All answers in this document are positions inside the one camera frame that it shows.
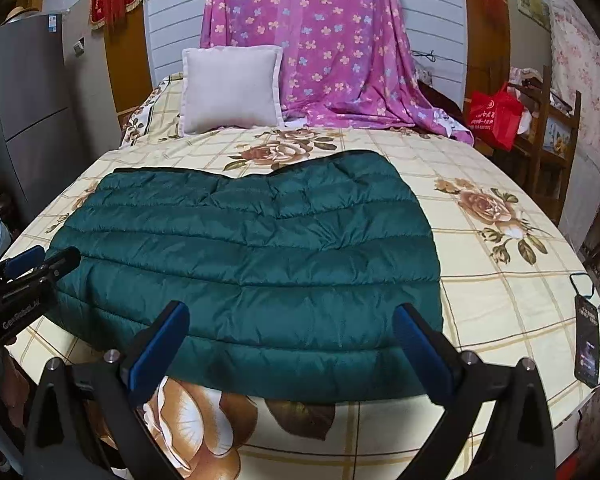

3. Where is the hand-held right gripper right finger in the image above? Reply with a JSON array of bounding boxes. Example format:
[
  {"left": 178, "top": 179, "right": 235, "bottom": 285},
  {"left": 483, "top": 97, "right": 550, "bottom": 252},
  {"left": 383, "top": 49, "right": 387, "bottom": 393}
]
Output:
[{"left": 394, "top": 303, "right": 553, "bottom": 480}]

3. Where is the framed wall picture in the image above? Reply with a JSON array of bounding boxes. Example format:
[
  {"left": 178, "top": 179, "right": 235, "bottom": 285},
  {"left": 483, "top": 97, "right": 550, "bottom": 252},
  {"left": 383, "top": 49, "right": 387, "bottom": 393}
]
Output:
[{"left": 511, "top": 0, "right": 552, "bottom": 29}]

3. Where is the bed with floral checked sheet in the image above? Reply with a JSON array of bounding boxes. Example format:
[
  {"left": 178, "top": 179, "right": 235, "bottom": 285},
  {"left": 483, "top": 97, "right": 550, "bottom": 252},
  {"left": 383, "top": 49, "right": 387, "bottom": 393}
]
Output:
[{"left": 2, "top": 72, "right": 600, "bottom": 480}]

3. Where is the white square pillow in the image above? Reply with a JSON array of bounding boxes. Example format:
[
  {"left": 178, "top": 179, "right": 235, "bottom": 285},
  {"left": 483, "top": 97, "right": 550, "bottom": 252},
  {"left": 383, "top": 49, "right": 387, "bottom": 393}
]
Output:
[{"left": 178, "top": 45, "right": 286, "bottom": 137}]

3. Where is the red shopping bag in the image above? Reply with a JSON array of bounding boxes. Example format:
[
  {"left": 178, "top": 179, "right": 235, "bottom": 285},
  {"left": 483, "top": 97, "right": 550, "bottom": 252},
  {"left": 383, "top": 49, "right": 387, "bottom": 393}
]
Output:
[{"left": 467, "top": 82, "right": 527, "bottom": 152}]

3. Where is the wooden shelf rack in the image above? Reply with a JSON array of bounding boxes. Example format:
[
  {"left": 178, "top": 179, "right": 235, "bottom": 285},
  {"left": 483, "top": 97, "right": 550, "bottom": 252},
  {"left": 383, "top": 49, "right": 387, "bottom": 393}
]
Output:
[{"left": 509, "top": 64, "right": 584, "bottom": 213}]

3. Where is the black charging cable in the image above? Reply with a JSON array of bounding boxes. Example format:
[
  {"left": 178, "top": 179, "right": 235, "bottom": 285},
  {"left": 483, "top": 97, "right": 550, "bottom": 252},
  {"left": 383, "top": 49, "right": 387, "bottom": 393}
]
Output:
[{"left": 569, "top": 271, "right": 600, "bottom": 313}]

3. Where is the pink floral blanket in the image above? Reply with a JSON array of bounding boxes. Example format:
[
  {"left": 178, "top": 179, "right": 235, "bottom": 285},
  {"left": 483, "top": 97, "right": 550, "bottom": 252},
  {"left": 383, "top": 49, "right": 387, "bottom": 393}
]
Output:
[{"left": 199, "top": 0, "right": 476, "bottom": 147}]

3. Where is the grey refrigerator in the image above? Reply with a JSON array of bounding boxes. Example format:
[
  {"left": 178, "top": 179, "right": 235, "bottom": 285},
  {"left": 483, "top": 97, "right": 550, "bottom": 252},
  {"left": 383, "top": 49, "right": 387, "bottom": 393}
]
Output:
[{"left": 0, "top": 10, "right": 90, "bottom": 228}]

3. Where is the black smartphone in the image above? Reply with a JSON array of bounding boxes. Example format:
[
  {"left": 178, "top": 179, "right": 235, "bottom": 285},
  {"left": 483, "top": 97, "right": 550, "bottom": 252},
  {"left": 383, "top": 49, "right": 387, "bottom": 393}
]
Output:
[{"left": 573, "top": 294, "right": 600, "bottom": 389}]

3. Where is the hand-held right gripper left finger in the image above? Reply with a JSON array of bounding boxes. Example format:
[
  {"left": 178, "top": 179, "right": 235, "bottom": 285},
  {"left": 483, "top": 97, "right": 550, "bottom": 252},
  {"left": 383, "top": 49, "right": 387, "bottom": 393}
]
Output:
[{"left": 24, "top": 301, "right": 191, "bottom": 480}]

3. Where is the green puffer jacket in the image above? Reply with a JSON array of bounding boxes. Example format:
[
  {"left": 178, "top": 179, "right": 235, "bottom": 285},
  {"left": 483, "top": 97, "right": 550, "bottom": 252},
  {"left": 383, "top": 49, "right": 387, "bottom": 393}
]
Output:
[{"left": 44, "top": 149, "right": 444, "bottom": 404}]

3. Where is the pink floral curtain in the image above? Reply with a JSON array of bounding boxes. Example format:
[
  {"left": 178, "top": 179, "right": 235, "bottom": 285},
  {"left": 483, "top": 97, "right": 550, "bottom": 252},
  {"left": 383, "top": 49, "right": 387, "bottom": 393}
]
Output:
[{"left": 544, "top": 0, "right": 600, "bottom": 163}]

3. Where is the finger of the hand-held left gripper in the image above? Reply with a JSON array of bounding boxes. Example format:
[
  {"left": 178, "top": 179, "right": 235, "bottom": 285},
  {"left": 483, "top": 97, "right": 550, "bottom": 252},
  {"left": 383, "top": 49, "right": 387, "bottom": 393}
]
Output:
[{"left": 2, "top": 245, "right": 47, "bottom": 282}]

